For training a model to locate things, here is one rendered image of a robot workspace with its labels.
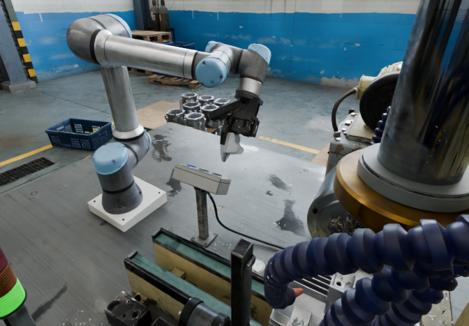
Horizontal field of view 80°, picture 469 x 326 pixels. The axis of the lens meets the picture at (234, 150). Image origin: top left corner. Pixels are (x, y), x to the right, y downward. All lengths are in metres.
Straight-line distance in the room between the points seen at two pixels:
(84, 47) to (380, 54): 5.45
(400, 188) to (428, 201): 0.03
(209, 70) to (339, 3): 5.40
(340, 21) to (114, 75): 5.32
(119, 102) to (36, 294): 0.62
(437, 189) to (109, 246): 0.96
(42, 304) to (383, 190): 0.91
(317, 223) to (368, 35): 5.33
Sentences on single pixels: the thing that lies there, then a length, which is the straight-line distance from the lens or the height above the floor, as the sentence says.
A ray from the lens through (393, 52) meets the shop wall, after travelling 5.91.
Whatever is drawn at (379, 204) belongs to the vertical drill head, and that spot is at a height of 1.33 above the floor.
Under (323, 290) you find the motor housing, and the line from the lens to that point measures 0.54.
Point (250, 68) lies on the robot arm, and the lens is 0.85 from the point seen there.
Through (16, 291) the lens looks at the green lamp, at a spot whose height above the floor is 1.06.
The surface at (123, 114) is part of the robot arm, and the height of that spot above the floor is 1.17.
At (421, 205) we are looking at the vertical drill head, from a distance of 0.36.
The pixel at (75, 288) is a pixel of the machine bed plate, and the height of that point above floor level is 0.80.
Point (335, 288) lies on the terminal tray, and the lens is 0.50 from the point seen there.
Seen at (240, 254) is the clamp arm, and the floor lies 1.25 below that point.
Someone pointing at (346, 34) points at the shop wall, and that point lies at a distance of 6.01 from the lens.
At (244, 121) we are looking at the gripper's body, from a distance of 0.81.
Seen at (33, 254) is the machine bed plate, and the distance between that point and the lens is 1.18.
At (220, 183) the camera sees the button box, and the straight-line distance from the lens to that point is 0.81.
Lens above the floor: 1.53
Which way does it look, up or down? 28 degrees down
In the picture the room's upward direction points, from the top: straight up
